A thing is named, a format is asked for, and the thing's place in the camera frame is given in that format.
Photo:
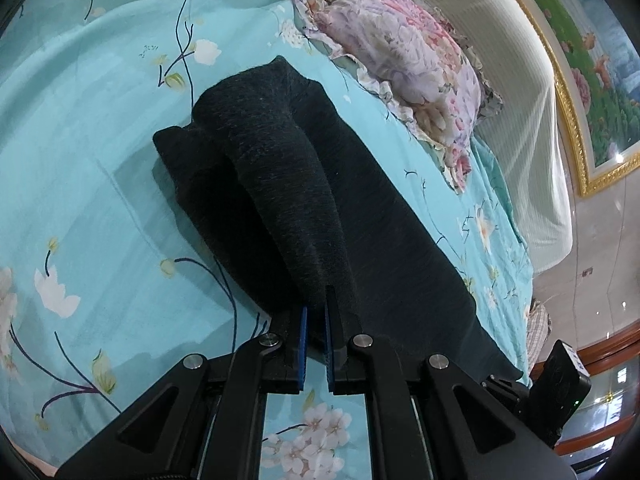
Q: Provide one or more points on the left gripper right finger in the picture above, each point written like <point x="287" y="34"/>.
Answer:
<point x="430" y="420"/>

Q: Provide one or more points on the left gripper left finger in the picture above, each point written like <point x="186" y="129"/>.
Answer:
<point x="204" y="418"/>

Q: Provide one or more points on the black pants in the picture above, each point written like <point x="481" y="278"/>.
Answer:
<point x="297" y="210"/>

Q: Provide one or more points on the turquoise floral bed sheet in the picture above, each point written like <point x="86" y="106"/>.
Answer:
<point x="104" y="282"/>

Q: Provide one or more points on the white striped headboard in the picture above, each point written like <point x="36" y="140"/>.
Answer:
<point x="524" y="136"/>

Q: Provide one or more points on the pink floral pillow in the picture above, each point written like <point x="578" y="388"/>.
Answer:
<point x="409" y="55"/>

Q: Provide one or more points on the gold framed landscape painting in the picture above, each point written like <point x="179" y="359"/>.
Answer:
<point x="596" y="70"/>

